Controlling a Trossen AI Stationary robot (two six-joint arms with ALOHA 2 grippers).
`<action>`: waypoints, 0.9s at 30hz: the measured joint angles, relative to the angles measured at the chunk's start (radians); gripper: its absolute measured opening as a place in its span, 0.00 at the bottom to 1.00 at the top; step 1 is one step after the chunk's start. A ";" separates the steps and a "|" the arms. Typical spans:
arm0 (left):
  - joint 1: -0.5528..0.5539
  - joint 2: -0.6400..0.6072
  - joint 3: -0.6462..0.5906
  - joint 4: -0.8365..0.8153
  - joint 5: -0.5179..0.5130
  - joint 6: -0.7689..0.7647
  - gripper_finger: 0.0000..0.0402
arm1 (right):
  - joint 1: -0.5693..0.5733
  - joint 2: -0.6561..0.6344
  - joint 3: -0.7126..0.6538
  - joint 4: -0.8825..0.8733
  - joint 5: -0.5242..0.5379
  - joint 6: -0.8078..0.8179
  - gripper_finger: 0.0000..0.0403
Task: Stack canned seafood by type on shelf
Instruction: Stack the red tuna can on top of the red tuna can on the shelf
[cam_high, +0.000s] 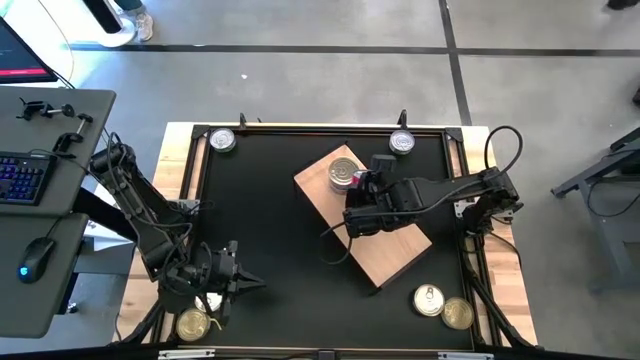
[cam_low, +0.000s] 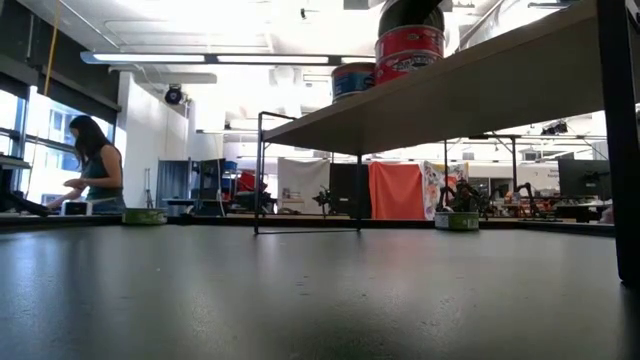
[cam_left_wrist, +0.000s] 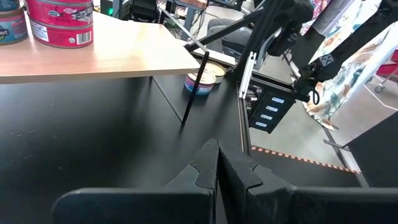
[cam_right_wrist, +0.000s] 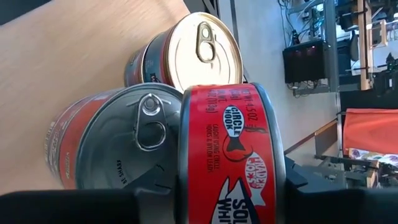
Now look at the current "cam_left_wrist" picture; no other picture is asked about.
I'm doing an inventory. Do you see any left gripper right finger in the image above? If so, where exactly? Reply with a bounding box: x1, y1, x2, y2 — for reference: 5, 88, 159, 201
219, 139, 295, 224

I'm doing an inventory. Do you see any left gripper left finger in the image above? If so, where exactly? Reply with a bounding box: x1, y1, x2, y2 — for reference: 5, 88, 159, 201
166, 139, 220, 224

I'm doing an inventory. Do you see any red label seafood can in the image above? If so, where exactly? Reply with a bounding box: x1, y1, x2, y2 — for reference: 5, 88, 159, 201
25, 0, 94, 28
29, 17, 94, 49

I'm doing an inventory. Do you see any blue label seafood can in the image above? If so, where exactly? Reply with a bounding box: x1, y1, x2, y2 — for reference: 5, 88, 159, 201
0, 0, 25, 12
0, 6, 29, 47

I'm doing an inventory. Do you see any gold lid seafood can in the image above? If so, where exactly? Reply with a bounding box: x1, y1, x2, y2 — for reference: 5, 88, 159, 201
203, 61, 227, 85

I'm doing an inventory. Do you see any black power strip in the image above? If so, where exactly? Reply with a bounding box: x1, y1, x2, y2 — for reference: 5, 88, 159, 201
244, 81, 296, 134

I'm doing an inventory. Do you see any white lid pastel label can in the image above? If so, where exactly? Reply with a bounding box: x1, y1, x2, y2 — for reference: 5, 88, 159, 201
184, 70, 218, 96

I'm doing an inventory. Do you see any black table mat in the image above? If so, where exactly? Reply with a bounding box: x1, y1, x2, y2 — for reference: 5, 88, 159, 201
0, 67, 249, 224

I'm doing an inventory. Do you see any grey office chair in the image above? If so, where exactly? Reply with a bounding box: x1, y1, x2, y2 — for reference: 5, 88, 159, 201
206, 17, 254, 58

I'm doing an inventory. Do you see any floral patterned cloth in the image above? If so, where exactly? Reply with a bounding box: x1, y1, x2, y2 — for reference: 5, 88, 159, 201
300, 0, 398, 131

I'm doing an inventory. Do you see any dark grey desk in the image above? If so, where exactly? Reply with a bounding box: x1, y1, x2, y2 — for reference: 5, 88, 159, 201
345, 110, 398, 189

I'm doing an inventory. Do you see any red wheeled cart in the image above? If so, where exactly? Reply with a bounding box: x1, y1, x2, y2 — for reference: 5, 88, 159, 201
374, 49, 398, 94

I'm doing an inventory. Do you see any black aluminium rig frame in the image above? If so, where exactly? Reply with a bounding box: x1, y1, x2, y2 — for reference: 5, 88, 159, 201
185, 0, 274, 156

